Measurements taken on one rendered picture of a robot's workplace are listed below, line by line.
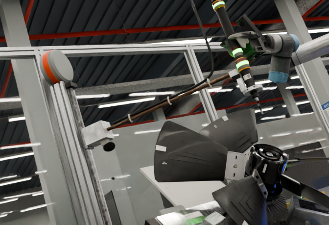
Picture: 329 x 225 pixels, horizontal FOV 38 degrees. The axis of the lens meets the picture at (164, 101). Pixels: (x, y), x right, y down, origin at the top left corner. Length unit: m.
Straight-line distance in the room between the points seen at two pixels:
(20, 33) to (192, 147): 5.15
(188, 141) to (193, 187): 0.30
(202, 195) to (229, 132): 0.25
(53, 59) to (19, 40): 4.47
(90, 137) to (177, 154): 0.47
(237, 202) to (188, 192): 0.48
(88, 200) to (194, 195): 0.40
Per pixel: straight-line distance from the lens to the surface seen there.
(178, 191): 1.73
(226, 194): 1.28
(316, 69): 8.67
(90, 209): 1.83
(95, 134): 1.84
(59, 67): 1.98
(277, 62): 1.91
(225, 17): 1.76
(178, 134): 1.53
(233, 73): 1.69
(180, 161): 1.49
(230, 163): 1.53
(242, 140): 1.68
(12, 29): 6.50
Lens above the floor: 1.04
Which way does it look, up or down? 17 degrees up
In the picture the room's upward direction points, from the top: 19 degrees counter-clockwise
